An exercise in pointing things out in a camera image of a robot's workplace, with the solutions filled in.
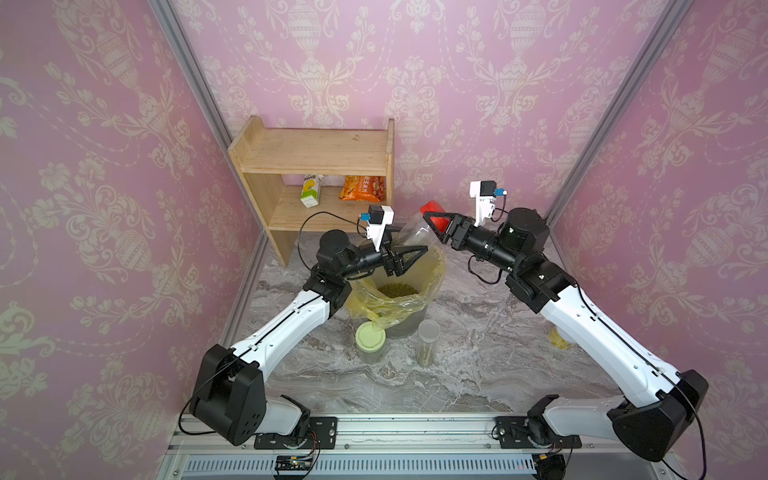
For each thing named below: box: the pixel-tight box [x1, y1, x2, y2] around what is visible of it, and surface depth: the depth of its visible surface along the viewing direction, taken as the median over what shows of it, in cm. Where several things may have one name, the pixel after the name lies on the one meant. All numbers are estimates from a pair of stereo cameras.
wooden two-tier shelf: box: [228, 116, 395, 266], surface depth 85 cm
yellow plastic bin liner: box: [346, 246, 446, 330], surface depth 72 cm
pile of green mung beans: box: [377, 282, 419, 298], surface depth 101 cm
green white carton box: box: [300, 174, 324, 209], surface depth 97 cm
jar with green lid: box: [355, 321, 386, 365], surface depth 77 cm
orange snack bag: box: [339, 175, 386, 203], surface depth 98 cm
